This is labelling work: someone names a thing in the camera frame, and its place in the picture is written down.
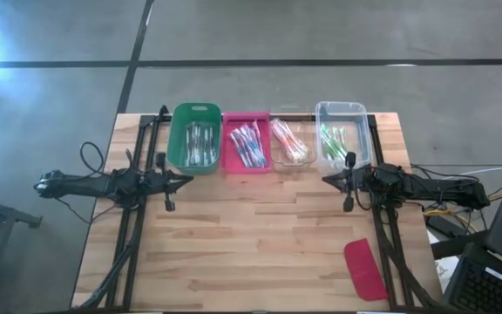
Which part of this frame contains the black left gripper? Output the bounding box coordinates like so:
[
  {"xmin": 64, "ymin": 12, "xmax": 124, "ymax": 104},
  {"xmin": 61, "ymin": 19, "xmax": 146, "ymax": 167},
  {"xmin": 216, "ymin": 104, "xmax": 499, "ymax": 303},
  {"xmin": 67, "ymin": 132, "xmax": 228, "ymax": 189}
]
[{"xmin": 139, "ymin": 167, "xmax": 195, "ymax": 213}]

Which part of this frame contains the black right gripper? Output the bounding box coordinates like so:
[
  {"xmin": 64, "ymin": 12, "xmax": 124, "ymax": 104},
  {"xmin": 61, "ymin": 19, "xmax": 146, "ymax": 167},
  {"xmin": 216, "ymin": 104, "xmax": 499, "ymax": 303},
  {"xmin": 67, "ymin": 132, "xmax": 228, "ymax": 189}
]
[{"xmin": 321, "ymin": 151, "xmax": 379, "ymax": 200}]

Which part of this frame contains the green white toothbrush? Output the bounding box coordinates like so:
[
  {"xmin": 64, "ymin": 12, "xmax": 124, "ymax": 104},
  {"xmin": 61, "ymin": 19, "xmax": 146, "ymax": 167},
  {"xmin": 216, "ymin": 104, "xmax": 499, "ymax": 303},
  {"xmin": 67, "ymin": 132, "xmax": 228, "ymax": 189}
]
[
  {"xmin": 318, "ymin": 123, "xmax": 333, "ymax": 149},
  {"xmin": 319, "ymin": 125, "xmax": 338, "ymax": 161},
  {"xmin": 329, "ymin": 125, "xmax": 349, "ymax": 159},
  {"xmin": 207, "ymin": 126, "xmax": 215, "ymax": 166},
  {"xmin": 322, "ymin": 126, "xmax": 344, "ymax": 161},
  {"xmin": 336, "ymin": 125, "xmax": 350, "ymax": 154},
  {"xmin": 184, "ymin": 124, "xmax": 192, "ymax": 167}
]

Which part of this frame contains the orange white toothbrush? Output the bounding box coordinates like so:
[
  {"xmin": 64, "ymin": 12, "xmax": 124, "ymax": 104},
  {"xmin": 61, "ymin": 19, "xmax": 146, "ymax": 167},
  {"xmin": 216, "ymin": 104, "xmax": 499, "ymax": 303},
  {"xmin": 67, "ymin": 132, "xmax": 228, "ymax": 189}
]
[
  {"xmin": 270, "ymin": 124, "xmax": 294, "ymax": 160},
  {"xmin": 279, "ymin": 134, "xmax": 299, "ymax": 163},
  {"xmin": 283, "ymin": 124, "xmax": 309, "ymax": 163},
  {"xmin": 288, "ymin": 135, "xmax": 310, "ymax": 165},
  {"xmin": 273, "ymin": 120, "xmax": 301, "ymax": 161},
  {"xmin": 272, "ymin": 118, "xmax": 296, "ymax": 150},
  {"xmin": 277, "ymin": 119, "xmax": 307, "ymax": 160}
]

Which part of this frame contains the clear plastic bin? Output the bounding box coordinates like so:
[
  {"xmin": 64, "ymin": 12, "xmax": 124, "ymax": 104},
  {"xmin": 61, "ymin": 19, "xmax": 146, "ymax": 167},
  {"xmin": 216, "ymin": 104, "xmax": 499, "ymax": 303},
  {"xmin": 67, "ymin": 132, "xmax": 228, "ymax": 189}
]
[{"xmin": 269, "ymin": 113, "xmax": 317, "ymax": 172}]

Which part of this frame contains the green plastic bin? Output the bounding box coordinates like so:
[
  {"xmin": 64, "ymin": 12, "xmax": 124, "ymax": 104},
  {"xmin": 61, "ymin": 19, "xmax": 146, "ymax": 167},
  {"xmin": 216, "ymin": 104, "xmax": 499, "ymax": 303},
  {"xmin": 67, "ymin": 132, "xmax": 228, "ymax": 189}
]
[{"xmin": 166, "ymin": 102, "xmax": 223, "ymax": 175}]

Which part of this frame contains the frosted clear plastic tub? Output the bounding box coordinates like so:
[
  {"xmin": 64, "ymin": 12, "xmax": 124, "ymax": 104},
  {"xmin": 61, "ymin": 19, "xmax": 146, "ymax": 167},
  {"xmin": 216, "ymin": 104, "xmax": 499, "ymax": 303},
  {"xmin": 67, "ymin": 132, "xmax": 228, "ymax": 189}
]
[{"xmin": 314, "ymin": 100, "xmax": 373, "ymax": 172}]

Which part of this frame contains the pink plastic bin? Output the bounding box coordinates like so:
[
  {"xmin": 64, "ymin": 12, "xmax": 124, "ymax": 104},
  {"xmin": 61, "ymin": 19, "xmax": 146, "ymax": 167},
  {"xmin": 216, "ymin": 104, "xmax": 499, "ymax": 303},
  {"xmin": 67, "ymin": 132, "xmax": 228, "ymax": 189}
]
[{"xmin": 221, "ymin": 111, "xmax": 273, "ymax": 175}]

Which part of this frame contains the red plastic lid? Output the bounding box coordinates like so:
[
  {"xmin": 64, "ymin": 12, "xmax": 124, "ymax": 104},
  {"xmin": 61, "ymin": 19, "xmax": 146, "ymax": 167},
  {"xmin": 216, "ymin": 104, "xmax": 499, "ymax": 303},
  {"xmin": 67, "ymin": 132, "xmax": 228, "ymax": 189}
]
[{"xmin": 343, "ymin": 237, "xmax": 390, "ymax": 302}]

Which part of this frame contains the black power strip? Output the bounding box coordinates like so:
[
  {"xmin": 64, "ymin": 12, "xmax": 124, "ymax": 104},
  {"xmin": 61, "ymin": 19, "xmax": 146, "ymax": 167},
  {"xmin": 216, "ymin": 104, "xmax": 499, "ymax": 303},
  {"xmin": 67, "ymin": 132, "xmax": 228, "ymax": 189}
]
[{"xmin": 424, "ymin": 215, "xmax": 457, "ymax": 239}]

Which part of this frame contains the white paper sheet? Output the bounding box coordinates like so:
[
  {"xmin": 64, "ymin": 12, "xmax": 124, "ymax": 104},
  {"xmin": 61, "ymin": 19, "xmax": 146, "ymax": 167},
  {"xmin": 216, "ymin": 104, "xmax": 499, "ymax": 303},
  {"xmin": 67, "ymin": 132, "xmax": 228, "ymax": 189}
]
[{"xmin": 433, "ymin": 256, "xmax": 461, "ymax": 284}]

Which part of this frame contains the black metal stand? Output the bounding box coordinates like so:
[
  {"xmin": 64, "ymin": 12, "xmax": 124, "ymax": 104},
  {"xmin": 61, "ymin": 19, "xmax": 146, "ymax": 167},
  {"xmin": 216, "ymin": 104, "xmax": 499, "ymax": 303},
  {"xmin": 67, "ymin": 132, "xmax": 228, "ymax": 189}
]
[{"xmin": 0, "ymin": 190, "xmax": 43, "ymax": 314}]

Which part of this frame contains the black laptop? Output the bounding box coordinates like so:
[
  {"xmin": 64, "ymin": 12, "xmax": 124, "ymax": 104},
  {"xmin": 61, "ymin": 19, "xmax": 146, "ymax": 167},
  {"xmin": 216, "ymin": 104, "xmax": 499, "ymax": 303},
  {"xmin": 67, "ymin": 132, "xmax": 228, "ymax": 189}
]
[{"xmin": 440, "ymin": 242, "xmax": 502, "ymax": 314}]

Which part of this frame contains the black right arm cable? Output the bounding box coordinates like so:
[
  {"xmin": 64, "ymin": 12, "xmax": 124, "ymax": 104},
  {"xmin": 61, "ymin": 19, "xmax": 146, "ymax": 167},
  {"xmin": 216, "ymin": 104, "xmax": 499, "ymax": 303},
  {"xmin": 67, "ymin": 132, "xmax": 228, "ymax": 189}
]
[{"xmin": 353, "ymin": 187, "xmax": 375, "ymax": 212}]

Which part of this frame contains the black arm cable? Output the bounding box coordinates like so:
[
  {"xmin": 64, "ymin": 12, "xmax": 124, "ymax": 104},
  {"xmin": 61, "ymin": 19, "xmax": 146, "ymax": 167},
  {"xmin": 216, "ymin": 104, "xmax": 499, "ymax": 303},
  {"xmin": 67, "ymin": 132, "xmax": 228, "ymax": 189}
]
[
  {"xmin": 353, "ymin": 187, "xmax": 375, "ymax": 212},
  {"xmin": 79, "ymin": 140, "xmax": 106, "ymax": 176}
]

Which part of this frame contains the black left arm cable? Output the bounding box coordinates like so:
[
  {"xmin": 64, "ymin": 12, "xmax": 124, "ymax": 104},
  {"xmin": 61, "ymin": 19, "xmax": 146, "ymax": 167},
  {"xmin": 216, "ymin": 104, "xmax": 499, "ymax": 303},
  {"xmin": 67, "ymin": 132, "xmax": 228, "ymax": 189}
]
[{"xmin": 79, "ymin": 140, "xmax": 106, "ymax": 176}]

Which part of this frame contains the white cable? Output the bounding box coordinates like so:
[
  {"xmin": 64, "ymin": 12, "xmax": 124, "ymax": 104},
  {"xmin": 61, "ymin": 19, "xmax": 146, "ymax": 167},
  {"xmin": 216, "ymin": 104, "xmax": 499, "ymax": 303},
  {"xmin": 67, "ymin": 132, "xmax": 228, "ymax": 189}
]
[{"xmin": 459, "ymin": 164, "xmax": 502, "ymax": 176}]

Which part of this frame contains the yellow cable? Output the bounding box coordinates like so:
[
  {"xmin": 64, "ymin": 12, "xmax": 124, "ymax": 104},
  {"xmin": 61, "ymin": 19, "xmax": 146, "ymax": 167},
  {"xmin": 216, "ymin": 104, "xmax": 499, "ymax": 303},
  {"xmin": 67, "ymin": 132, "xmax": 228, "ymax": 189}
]
[{"xmin": 423, "ymin": 181, "xmax": 502, "ymax": 219}]

